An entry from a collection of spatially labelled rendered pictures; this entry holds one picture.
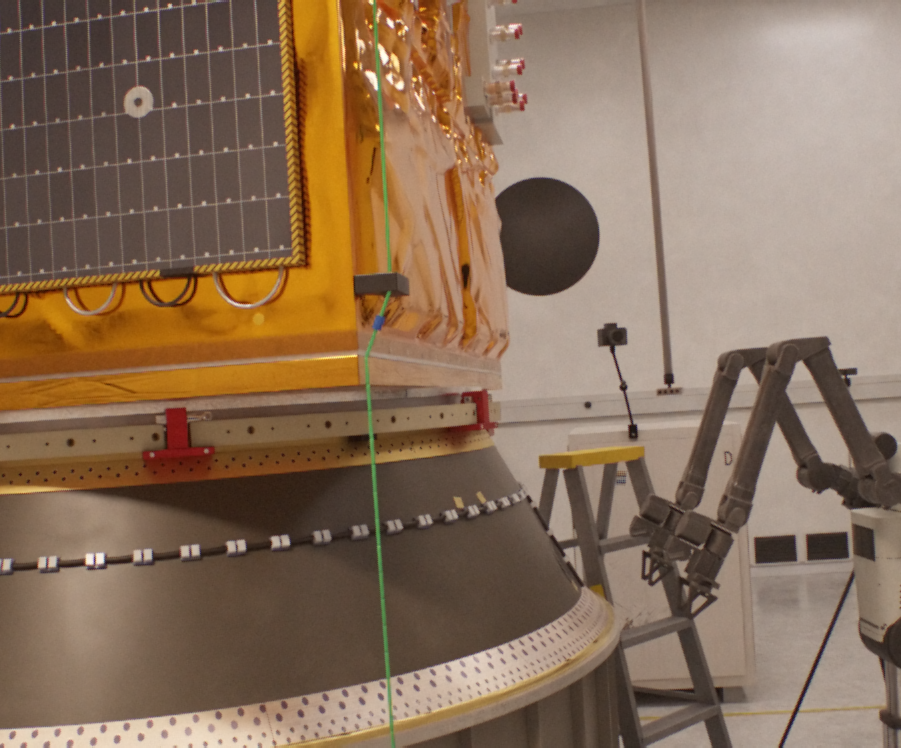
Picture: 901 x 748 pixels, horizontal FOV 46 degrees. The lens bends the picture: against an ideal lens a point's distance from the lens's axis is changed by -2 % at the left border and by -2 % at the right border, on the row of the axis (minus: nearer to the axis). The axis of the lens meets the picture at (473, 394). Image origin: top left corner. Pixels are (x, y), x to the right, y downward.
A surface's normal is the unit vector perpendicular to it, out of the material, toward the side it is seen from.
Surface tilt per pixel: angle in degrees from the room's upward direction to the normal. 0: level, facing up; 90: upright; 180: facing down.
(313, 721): 43
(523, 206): 90
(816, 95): 90
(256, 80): 90
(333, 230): 90
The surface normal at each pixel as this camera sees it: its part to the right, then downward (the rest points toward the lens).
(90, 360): -0.14, 0.00
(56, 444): 0.08, -0.01
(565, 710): 0.88, -0.07
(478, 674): 0.44, -0.77
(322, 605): 0.43, -0.51
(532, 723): -0.59, 0.04
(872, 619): -1.00, 0.07
